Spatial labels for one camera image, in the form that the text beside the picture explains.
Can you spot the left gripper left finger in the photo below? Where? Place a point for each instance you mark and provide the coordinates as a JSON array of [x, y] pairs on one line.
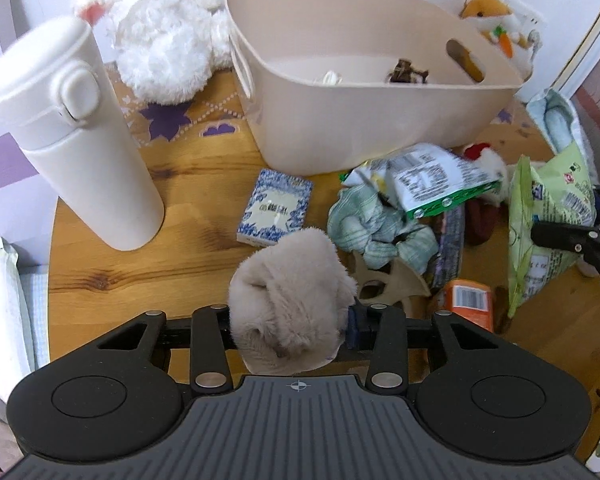
[[209, 339]]

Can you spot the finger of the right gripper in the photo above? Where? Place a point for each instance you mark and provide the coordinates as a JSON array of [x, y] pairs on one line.
[[581, 240]]

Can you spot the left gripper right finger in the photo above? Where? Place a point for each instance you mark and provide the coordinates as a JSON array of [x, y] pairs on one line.
[[382, 333]]

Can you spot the light green snack bag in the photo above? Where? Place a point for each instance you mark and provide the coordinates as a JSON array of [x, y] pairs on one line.
[[559, 193]]

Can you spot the orange bottle with label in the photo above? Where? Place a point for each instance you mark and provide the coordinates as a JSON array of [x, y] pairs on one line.
[[469, 299]]

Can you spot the small white plush red heart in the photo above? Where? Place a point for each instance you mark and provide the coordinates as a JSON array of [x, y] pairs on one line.
[[490, 162]]

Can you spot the dark brown patterned scrunchie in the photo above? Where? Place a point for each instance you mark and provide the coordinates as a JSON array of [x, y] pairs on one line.
[[405, 73]]

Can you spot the white satin scrunchie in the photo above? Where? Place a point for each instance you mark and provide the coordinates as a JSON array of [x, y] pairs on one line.
[[331, 78]]

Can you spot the grey hair claw clip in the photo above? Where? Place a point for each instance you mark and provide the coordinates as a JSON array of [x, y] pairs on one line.
[[394, 288]]

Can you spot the black long toothpaste box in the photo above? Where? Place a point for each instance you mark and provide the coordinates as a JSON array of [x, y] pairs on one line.
[[449, 229]]

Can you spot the green plaid scrunchie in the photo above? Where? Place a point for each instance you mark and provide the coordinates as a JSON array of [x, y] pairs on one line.
[[361, 222]]

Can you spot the green white snack packet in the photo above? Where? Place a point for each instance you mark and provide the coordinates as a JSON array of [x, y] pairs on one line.
[[424, 180]]

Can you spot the blue white card box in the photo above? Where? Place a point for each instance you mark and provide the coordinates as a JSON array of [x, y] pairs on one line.
[[277, 207]]

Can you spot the white pillow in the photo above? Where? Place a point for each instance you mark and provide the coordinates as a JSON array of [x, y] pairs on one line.
[[17, 356]]

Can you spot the orange hamster plush with carrot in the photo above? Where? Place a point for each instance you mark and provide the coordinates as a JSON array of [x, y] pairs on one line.
[[517, 38]]

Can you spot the beige plastic storage bin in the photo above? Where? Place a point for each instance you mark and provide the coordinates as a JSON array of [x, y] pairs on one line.
[[282, 48]]

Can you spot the white thermos bottle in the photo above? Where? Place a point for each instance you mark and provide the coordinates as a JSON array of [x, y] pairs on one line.
[[61, 109]]

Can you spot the white plush lamb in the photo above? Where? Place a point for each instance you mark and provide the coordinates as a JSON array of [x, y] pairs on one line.
[[167, 50]]

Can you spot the wall socket plate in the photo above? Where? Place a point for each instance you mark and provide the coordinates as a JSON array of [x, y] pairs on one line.
[[527, 15]]

